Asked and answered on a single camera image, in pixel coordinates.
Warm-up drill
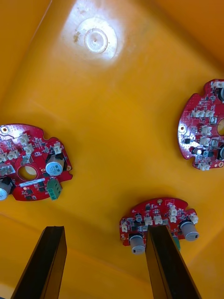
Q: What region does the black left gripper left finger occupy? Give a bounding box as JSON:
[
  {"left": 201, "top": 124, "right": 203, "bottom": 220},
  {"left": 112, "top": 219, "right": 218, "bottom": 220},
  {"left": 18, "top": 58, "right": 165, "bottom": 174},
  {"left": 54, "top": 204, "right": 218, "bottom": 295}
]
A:
[{"left": 11, "top": 225, "right": 67, "bottom": 299}]

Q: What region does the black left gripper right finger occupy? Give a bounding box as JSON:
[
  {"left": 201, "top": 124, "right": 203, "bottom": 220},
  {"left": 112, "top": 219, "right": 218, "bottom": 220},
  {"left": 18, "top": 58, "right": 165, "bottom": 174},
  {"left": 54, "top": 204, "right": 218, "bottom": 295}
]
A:
[{"left": 145, "top": 225, "right": 202, "bottom": 299}]

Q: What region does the round red circuit board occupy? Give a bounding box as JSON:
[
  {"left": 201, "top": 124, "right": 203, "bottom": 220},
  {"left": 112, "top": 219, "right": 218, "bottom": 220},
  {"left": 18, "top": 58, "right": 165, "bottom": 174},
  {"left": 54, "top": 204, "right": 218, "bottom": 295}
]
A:
[
  {"left": 0, "top": 123, "right": 73, "bottom": 202},
  {"left": 177, "top": 78, "right": 224, "bottom": 171},
  {"left": 119, "top": 197, "right": 199, "bottom": 255}
]

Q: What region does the yellow-orange plastic bin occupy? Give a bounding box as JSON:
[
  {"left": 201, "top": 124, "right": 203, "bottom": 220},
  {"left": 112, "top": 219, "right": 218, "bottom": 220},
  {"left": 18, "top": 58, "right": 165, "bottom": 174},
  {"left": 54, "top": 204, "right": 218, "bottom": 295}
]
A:
[{"left": 0, "top": 0, "right": 224, "bottom": 299}]

